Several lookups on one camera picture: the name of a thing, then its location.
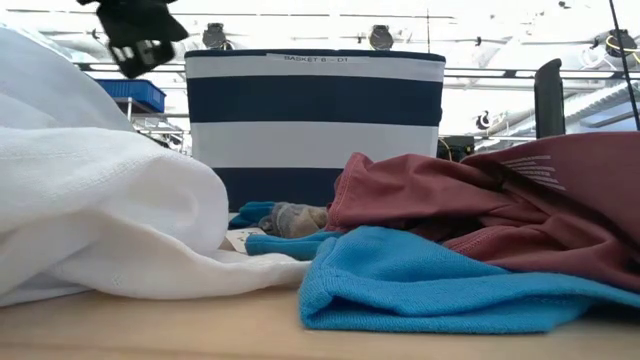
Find metal shelf rack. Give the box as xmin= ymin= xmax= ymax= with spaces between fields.
xmin=113 ymin=96 xmax=191 ymax=154

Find navy white striped fabric basket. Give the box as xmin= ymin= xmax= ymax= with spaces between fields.
xmin=183 ymin=48 xmax=447 ymax=214

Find thin black pole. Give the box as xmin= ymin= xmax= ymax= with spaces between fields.
xmin=607 ymin=0 xmax=640 ymax=132

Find blue storage bin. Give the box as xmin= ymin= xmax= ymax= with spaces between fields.
xmin=94 ymin=78 xmax=167 ymax=114

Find black machine cabinet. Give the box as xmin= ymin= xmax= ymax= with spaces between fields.
xmin=437 ymin=135 xmax=476 ymax=162

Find black ceiling cable reel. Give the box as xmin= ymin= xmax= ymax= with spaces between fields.
xmin=202 ymin=22 xmax=235 ymax=51
xmin=368 ymin=24 xmax=396 ymax=51

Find cyan knit cloth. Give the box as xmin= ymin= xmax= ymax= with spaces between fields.
xmin=243 ymin=225 xmax=640 ymax=335

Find teal sock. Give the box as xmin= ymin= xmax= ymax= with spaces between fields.
xmin=228 ymin=201 xmax=276 ymax=230

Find small printed paper tag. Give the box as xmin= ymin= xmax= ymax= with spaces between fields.
xmin=224 ymin=227 xmax=269 ymax=254

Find ceiling reel with yellow cable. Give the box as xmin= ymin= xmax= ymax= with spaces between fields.
xmin=594 ymin=28 xmax=640 ymax=61

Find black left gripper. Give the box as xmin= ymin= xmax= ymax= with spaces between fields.
xmin=77 ymin=0 xmax=190 ymax=80

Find grey striped socks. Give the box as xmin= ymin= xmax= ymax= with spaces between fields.
xmin=258 ymin=201 xmax=330 ymax=239

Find maroon shirt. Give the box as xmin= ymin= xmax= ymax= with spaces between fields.
xmin=324 ymin=131 xmax=640 ymax=294

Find black upright column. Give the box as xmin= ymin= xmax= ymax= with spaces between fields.
xmin=533 ymin=58 xmax=567 ymax=140

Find white towel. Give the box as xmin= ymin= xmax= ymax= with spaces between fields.
xmin=0 ymin=24 xmax=311 ymax=307

